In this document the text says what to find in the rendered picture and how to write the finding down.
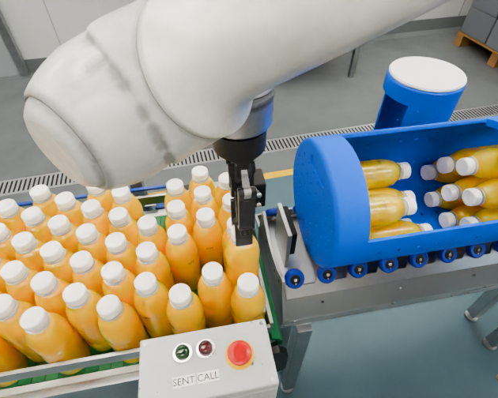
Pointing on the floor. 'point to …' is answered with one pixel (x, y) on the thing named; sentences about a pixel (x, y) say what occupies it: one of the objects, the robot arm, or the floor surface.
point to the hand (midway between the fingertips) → (241, 222)
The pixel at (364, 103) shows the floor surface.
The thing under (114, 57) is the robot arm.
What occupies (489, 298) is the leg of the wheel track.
